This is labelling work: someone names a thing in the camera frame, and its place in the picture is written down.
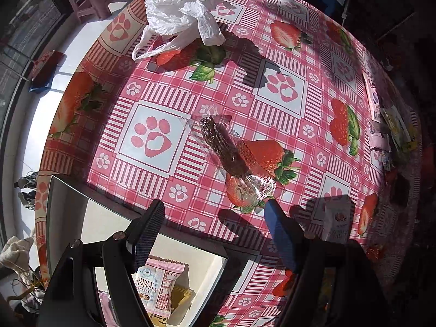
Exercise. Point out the red and blue dustpan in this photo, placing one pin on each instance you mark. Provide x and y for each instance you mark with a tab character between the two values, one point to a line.
44	71

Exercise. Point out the clear-wrapped brown snack stick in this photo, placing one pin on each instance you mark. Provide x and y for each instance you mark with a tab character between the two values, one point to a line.
227	150

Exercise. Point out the pink cranberry snack packet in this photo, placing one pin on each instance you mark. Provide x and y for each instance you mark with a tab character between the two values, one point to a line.
157	286

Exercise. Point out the pair of shoes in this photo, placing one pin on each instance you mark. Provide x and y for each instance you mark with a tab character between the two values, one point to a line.
27	190

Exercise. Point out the yellow snack packet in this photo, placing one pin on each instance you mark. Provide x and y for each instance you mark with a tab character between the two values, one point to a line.
182	299

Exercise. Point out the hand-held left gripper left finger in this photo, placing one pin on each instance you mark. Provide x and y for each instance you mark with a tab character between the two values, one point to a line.
147	233

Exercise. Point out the pink strawberry checkered tablecloth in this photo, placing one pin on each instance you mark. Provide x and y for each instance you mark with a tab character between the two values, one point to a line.
259	85

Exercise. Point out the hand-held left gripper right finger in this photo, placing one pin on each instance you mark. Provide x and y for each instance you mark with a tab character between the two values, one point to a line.
281	235

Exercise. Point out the beige cloth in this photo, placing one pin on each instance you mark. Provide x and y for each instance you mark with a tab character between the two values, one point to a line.
15	250

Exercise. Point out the white flower-print snack packet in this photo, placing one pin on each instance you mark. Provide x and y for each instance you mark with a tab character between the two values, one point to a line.
337	223

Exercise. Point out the white plastic bag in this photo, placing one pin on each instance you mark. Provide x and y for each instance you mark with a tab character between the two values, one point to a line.
182	13

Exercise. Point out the pile of snack packets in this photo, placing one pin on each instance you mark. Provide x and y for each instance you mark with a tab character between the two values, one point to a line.
388	122

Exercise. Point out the white storage box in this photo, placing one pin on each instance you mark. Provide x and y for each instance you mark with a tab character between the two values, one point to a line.
143	248

